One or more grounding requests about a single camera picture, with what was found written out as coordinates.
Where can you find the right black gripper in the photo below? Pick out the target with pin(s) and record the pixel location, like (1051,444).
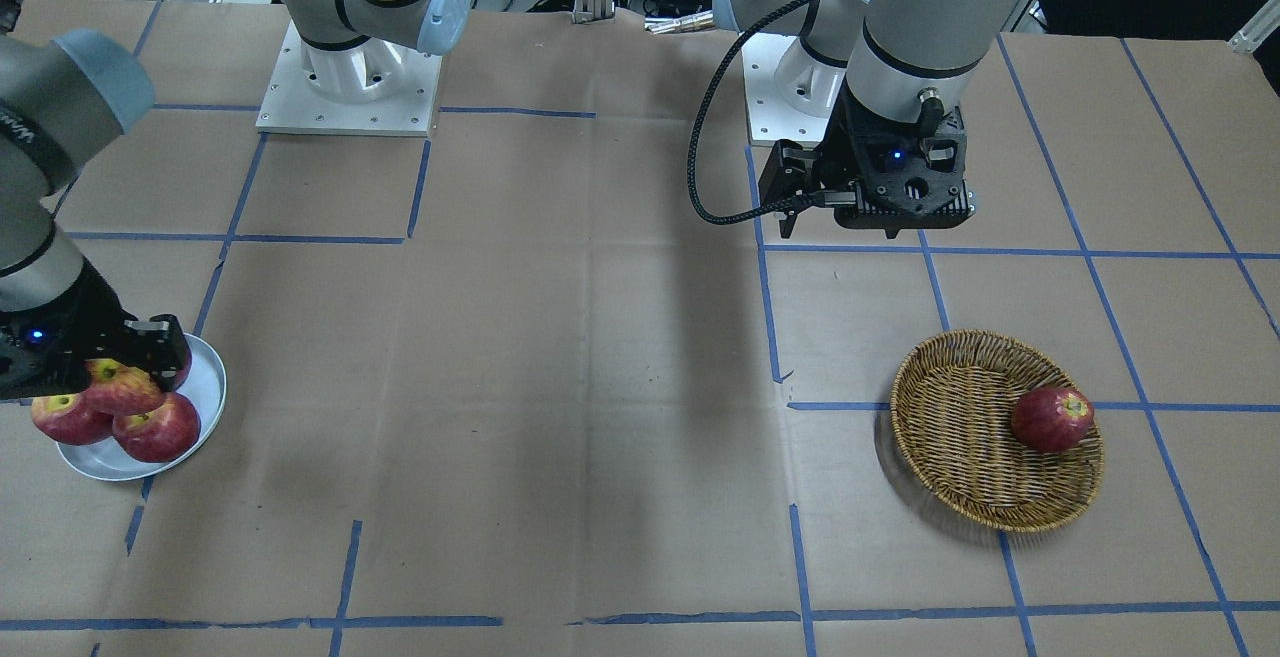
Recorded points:
(85,322)

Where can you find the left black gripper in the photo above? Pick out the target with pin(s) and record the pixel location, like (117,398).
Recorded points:
(848,159)

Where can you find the red yellow apple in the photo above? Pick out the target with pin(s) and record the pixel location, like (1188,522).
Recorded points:
(120,390)

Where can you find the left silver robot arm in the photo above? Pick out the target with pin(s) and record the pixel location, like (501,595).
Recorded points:
(890,74)

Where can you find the red apple on plate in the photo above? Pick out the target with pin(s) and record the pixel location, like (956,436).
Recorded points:
(69,419)
(180,376)
(160,435)

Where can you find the light blue plate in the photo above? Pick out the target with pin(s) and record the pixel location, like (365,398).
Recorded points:
(205,388)

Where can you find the woven wicker basket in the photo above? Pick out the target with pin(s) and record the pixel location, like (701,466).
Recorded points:
(951,403)

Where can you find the dark red apple in basket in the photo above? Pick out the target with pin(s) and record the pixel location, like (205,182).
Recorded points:
(1052,419)

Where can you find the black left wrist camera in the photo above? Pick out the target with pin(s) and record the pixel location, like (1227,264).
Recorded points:
(897,181)

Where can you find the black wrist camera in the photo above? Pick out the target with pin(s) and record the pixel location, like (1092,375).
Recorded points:
(897,181)
(42,353)

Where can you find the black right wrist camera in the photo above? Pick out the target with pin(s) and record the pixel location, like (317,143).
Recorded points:
(42,353)

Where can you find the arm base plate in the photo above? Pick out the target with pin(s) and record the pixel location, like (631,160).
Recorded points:
(373,89)
(790,93)

